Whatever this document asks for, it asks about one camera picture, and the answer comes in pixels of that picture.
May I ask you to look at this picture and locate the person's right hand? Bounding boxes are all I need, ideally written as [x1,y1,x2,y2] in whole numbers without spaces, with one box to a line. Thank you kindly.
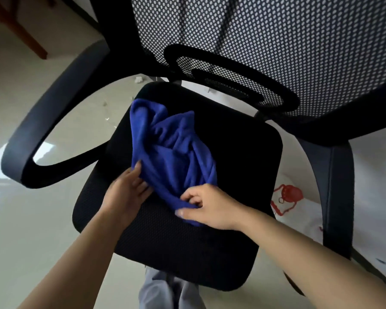
[175,184,247,232]

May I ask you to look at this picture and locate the person's left hand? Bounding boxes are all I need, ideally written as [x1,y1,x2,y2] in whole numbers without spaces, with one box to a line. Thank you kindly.
[100,160,154,230]

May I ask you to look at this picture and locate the blue microfibre cloth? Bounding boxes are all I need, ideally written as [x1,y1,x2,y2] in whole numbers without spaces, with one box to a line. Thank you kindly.
[130,98,218,227]

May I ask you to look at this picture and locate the person's right forearm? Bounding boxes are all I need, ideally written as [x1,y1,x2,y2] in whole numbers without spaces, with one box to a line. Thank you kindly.
[236,207,386,309]

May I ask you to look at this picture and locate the person's left forearm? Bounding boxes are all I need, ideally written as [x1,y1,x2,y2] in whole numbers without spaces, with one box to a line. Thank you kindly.
[18,210,127,309]

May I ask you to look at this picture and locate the black chair seat cushion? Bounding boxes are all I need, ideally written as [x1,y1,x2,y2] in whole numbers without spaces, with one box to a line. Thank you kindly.
[72,82,283,292]

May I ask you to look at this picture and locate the person's grey trousers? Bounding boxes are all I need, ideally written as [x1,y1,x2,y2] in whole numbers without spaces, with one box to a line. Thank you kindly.
[138,266,207,309]

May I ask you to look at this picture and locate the black chair armrest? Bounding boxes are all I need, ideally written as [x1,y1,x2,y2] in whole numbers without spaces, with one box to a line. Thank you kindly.
[297,138,355,260]
[1,40,143,189]

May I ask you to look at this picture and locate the white bag with red print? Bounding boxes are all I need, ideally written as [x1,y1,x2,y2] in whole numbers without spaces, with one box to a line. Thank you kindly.
[270,172,386,271]

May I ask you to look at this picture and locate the black chair lumbar support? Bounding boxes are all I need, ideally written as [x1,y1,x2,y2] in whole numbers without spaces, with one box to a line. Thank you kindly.
[163,44,300,118]

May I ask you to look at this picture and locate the brown wooden furniture leg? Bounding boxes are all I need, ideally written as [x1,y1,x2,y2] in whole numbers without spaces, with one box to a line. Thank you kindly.
[0,0,57,60]

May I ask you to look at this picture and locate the black mesh chair backrest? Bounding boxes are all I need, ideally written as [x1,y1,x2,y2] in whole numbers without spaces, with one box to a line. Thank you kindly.
[92,0,386,147]

